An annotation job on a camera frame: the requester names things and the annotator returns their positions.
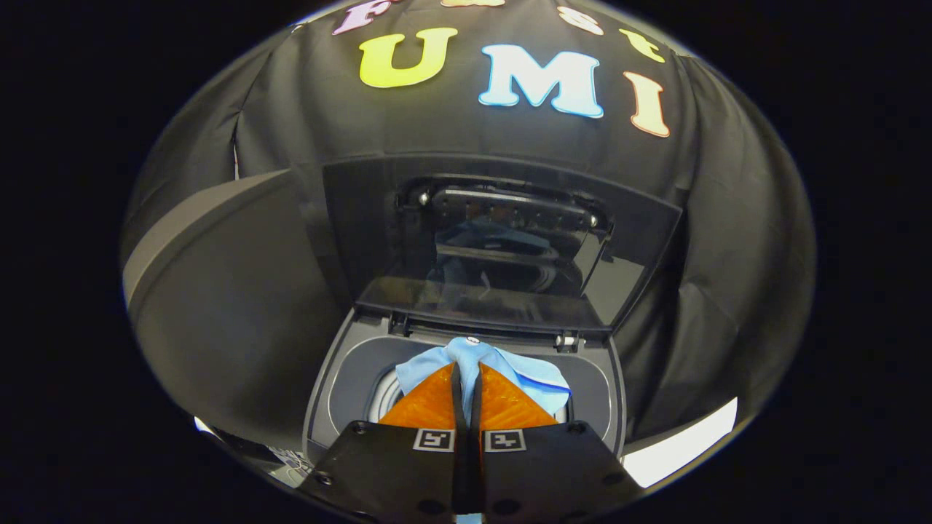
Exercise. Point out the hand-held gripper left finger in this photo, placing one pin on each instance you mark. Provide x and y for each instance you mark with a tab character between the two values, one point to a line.
393	466

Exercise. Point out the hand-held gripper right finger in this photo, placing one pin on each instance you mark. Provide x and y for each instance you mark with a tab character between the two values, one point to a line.
546	466

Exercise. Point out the light blue polo shirt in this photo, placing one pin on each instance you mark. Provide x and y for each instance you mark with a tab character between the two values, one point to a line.
524	375

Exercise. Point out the grey washing machine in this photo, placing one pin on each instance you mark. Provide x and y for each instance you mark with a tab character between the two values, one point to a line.
349	378

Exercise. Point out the black washing machine lid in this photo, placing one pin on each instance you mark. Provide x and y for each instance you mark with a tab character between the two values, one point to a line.
364	233

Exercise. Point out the white sheet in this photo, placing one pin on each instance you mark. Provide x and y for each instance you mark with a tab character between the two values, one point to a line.
684	444

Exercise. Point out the grey cabinet with black top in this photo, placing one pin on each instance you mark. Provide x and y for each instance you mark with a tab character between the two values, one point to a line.
233	306

